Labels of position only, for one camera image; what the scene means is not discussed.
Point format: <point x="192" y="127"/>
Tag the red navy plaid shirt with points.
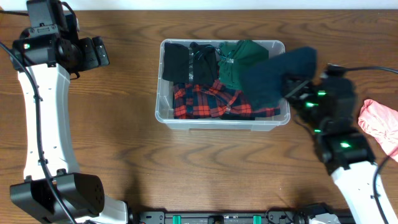
<point x="215" y="101"/>

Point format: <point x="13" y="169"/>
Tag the clear plastic storage bin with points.
<point x="164" y="112"/>

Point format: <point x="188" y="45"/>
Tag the navy garment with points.
<point x="262" y="83"/>

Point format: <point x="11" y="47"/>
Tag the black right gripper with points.
<point x="295" y="96"/>

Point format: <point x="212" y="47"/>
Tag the pink garment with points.
<point x="380" y="122"/>

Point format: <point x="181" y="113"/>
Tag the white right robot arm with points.
<point x="327" y="108"/>

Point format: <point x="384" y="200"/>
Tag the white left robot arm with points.
<point x="54" y="190"/>

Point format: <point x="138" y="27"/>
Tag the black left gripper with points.
<point x="89" y="60"/>

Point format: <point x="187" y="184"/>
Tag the dark green garment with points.
<point x="236" y="58"/>

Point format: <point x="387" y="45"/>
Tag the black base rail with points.
<point x="269" y="217"/>

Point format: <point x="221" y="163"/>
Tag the black garment with tape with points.
<point x="195" y="64"/>

